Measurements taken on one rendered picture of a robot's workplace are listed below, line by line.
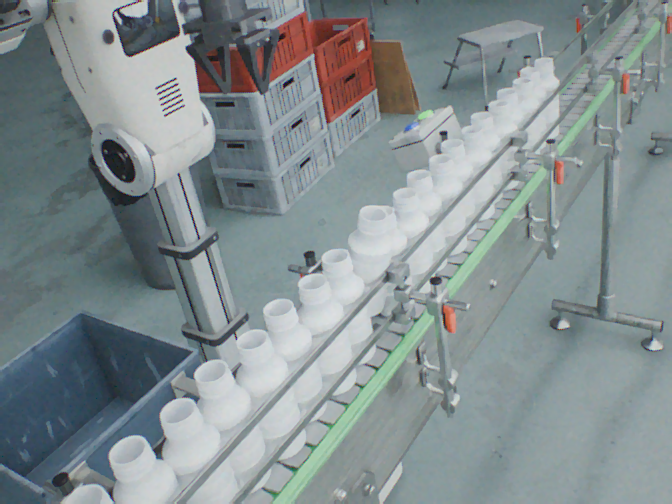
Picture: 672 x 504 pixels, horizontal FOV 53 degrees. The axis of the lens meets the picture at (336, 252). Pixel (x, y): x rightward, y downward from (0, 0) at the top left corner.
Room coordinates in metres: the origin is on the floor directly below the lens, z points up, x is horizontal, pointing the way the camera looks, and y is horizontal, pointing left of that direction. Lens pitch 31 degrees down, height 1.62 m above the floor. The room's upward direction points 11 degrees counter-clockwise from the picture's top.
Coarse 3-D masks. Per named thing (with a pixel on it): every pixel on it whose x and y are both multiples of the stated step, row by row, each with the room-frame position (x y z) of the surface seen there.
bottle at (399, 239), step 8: (384, 208) 0.85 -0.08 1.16; (392, 208) 0.84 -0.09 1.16; (392, 216) 0.83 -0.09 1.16; (392, 224) 0.82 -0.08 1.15; (392, 232) 0.82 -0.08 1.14; (400, 232) 0.84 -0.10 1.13; (392, 240) 0.82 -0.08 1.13; (400, 240) 0.82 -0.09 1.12; (392, 248) 0.81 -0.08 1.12; (400, 248) 0.81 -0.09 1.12; (392, 256) 0.81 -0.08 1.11; (408, 280) 0.82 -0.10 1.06; (392, 288) 0.81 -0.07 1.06; (392, 296) 0.81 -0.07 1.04; (392, 304) 0.81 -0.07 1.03; (384, 312) 0.81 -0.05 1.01
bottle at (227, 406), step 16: (208, 368) 0.58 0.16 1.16; (224, 368) 0.58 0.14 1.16; (208, 384) 0.55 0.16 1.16; (224, 384) 0.55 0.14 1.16; (208, 400) 0.55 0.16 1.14; (224, 400) 0.55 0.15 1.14; (240, 400) 0.56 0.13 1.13; (208, 416) 0.54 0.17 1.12; (224, 416) 0.54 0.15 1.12; (240, 416) 0.54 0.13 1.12; (224, 432) 0.54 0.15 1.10; (256, 432) 0.56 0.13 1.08; (240, 448) 0.54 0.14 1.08; (256, 448) 0.55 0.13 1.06; (240, 464) 0.54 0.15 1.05; (256, 464) 0.54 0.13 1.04; (240, 480) 0.54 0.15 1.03
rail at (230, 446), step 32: (608, 32) 1.60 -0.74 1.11; (576, 64) 1.63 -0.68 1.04; (608, 64) 1.60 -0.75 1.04; (576, 96) 1.41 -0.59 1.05; (416, 288) 0.82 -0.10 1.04; (320, 352) 0.64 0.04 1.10; (288, 384) 0.59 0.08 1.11; (256, 416) 0.54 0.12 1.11; (160, 448) 0.53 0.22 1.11; (224, 448) 0.50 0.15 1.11; (192, 480) 0.47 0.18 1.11; (256, 480) 0.52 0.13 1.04
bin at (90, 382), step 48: (48, 336) 1.03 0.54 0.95; (96, 336) 1.07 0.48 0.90; (144, 336) 0.97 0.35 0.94; (0, 384) 0.94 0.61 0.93; (48, 384) 1.00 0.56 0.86; (96, 384) 1.06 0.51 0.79; (144, 384) 1.01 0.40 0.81; (192, 384) 0.84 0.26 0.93; (0, 432) 0.92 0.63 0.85; (48, 432) 0.97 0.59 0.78; (96, 432) 0.99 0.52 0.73; (144, 432) 0.79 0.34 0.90; (0, 480) 0.74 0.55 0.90
